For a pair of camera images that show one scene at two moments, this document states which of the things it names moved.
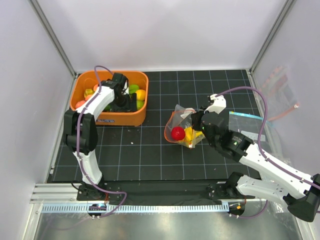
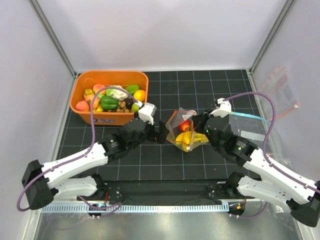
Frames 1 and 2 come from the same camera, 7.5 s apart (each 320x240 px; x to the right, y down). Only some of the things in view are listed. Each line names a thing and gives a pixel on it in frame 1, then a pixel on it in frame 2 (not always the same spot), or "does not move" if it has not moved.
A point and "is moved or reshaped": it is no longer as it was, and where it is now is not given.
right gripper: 196,117 does not move
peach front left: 79,103 does not move
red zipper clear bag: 179,128 does not move
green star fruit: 133,88 does not move
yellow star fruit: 88,92 does not move
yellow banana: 190,134 is moved or reshaped
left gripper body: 122,104 to 149,134
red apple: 178,133 to 185,126
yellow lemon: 140,94 does not move
